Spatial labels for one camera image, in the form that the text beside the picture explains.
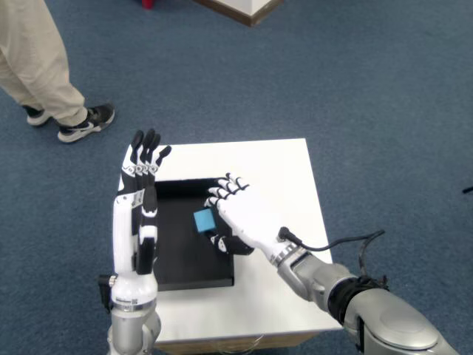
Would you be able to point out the white top wooden table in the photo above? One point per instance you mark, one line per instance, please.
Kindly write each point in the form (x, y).
(277, 177)

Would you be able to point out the beige trousers of person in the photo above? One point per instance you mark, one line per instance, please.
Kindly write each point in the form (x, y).
(33, 55)

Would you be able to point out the red object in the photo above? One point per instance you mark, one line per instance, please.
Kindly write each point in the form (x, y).
(149, 3)

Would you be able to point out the black white sneaker with swoosh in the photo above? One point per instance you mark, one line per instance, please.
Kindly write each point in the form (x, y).
(85, 126)

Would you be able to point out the blue cube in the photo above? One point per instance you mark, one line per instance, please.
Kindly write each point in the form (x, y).
(204, 221)

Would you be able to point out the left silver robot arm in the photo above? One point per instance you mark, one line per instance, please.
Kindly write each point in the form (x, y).
(129, 333)

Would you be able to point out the black open box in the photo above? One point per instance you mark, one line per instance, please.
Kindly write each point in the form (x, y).
(184, 259)

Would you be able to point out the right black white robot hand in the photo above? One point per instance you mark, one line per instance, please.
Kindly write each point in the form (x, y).
(247, 218)

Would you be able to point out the white platform with brown edge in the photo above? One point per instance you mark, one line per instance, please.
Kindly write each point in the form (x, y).
(253, 8)

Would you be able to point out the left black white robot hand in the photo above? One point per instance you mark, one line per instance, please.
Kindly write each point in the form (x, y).
(122, 236)

